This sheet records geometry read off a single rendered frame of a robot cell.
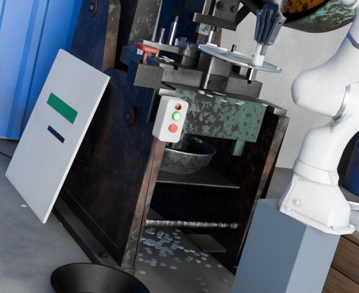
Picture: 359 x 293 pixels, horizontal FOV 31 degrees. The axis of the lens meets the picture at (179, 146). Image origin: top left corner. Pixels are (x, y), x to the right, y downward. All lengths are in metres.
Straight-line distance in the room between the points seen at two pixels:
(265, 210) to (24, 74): 1.82
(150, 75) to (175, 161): 0.41
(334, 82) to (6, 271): 1.13
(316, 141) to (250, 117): 0.58
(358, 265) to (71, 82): 1.30
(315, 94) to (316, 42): 2.58
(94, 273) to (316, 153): 0.79
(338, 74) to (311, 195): 0.33
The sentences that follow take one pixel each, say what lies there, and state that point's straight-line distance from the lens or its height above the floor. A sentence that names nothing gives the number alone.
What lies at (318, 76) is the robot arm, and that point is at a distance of 1.71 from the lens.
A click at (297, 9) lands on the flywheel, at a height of 0.99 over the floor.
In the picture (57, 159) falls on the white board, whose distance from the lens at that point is 2.49.
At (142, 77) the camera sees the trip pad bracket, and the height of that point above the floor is 0.66.
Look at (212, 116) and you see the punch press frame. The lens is 2.19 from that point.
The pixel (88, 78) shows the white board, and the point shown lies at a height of 0.54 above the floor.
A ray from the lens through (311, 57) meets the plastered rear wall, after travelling 4.28.
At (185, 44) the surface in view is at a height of 0.77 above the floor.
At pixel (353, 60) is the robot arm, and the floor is 0.89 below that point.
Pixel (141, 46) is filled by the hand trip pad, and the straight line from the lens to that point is 1.98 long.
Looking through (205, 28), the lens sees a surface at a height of 0.84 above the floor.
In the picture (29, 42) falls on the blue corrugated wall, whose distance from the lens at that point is 3.29.
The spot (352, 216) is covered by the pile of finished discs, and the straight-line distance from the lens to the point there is 2.28.
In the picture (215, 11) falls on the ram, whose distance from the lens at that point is 2.26.
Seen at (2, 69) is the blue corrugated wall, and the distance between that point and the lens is 3.30.
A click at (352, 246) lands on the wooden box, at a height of 0.32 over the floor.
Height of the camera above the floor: 0.94
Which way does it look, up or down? 13 degrees down
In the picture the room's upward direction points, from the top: 15 degrees clockwise
